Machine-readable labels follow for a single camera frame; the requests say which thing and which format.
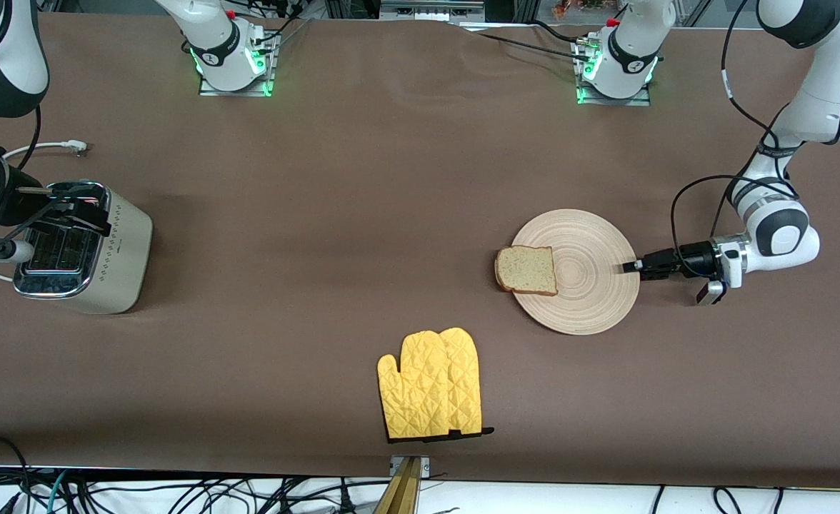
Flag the round wooden plate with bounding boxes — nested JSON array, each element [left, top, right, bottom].
[[510, 208, 641, 336]]

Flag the brown bread slice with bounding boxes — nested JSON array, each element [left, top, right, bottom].
[[494, 246, 559, 297]]

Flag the cream and chrome toaster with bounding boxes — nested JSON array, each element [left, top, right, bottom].
[[13, 181, 154, 316]]

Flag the yellow quilted oven mitt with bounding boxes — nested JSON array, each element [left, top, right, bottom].
[[377, 331, 464, 441], [438, 327, 496, 438]]

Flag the brown table cover cloth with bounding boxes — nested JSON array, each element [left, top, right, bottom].
[[0, 13, 840, 490]]

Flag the colourful packaged items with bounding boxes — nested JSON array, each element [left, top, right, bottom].
[[552, 0, 606, 19]]

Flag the wooden bar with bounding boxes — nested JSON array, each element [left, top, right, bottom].
[[374, 457, 422, 514]]

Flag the grey equipment rack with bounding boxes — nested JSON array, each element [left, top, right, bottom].
[[379, 0, 486, 22]]

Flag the white toaster power cord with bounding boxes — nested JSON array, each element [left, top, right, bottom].
[[0, 141, 91, 283]]

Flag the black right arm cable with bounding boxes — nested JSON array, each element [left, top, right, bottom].
[[0, 107, 42, 247]]

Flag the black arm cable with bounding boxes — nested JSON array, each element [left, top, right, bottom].
[[0, 107, 42, 247], [670, 0, 840, 279]]

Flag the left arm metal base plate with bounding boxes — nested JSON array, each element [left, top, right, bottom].
[[576, 39, 653, 107]]

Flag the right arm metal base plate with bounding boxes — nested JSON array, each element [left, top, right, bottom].
[[199, 32, 276, 98]]

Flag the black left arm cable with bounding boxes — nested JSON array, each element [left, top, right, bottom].
[[670, 0, 840, 279]]

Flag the black base power cable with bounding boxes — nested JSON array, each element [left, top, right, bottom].
[[456, 20, 596, 66]]

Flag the teal cable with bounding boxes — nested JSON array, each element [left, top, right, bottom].
[[45, 470, 71, 514]]

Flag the small metal bracket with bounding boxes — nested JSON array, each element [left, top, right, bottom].
[[389, 455, 431, 478]]

